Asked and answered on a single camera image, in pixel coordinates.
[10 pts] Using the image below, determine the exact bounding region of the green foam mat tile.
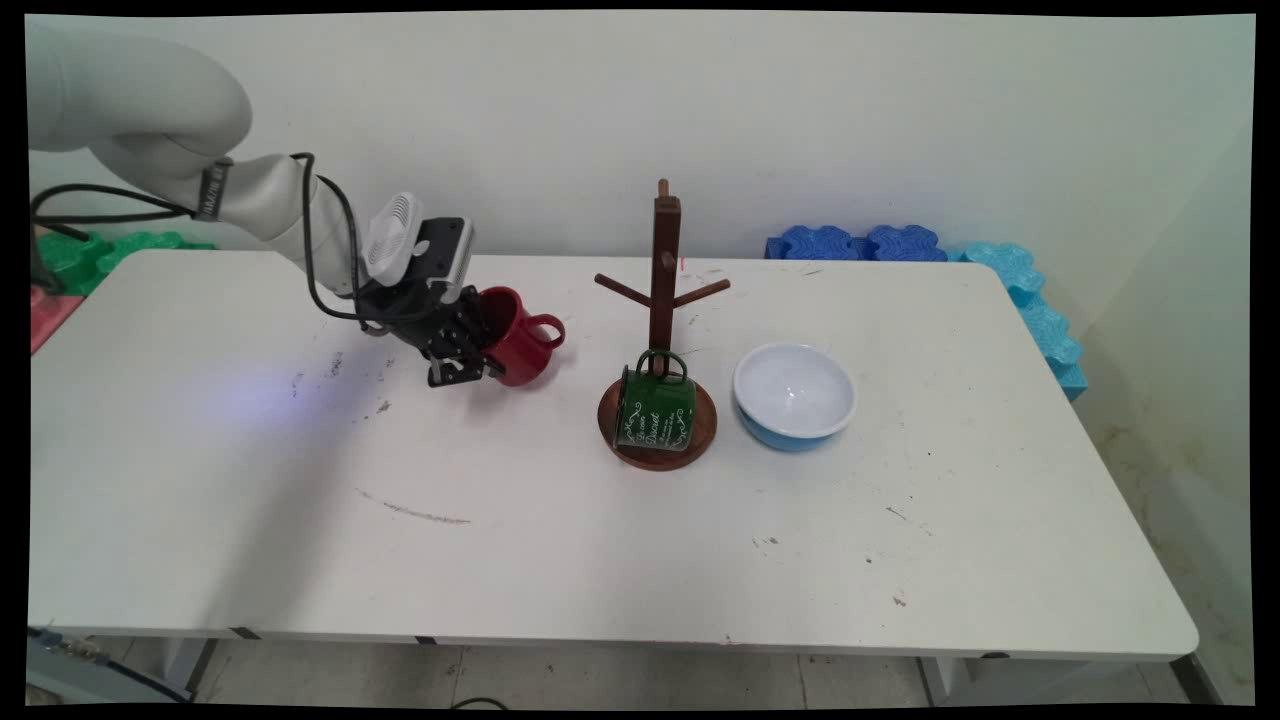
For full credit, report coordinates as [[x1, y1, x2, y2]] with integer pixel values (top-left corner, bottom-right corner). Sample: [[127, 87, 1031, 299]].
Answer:
[[35, 230, 217, 298]]

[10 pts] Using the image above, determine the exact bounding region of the grey table leg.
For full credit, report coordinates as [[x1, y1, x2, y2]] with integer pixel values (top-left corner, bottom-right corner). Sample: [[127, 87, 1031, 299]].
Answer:
[[917, 655, 1101, 706]]

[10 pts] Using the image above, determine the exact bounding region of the red enamel mug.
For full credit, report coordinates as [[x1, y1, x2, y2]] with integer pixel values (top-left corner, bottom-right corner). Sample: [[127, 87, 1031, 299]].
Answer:
[[478, 286, 567, 388]]

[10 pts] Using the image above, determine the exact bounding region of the red foam mat tile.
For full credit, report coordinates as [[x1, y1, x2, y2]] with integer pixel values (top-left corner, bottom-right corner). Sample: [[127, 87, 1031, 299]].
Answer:
[[30, 285, 87, 356]]

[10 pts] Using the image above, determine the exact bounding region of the black camera cable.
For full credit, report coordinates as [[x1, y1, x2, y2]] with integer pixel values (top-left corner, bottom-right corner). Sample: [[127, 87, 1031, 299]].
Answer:
[[30, 152, 403, 327]]

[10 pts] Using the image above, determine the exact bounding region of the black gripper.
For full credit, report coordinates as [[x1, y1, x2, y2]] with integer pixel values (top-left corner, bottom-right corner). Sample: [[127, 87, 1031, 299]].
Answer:
[[355, 280, 506, 390]]

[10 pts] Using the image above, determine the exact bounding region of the blue bowl white inside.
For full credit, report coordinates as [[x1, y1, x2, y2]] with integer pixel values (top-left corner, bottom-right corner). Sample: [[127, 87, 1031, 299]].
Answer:
[[733, 343, 858, 453]]

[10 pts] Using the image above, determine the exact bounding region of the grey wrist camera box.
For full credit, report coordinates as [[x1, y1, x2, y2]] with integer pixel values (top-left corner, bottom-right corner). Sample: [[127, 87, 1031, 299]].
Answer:
[[410, 216, 475, 304]]

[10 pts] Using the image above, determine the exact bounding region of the black table leg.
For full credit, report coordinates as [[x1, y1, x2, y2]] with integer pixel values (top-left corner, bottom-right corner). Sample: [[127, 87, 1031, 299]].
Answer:
[[1170, 652, 1223, 706]]

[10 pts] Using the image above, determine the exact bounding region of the dark wooden mug tree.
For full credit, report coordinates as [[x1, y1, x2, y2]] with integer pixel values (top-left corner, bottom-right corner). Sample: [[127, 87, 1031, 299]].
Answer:
[[594, 179, 732, 472]]

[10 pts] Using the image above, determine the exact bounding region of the dark blue foam mat tile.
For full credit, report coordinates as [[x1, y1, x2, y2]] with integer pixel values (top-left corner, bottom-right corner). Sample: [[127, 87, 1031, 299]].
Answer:
[[765, 224, 949, 263]]

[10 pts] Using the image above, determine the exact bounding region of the light blue foam mat tile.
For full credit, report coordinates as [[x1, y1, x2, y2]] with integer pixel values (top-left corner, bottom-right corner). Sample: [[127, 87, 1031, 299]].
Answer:
[[950, 241, 1089, 402]]

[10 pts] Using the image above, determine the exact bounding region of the green enamel mug white print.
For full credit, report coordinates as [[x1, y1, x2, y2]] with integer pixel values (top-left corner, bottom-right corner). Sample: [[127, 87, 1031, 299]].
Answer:
[[613, 349, 697, 453]]

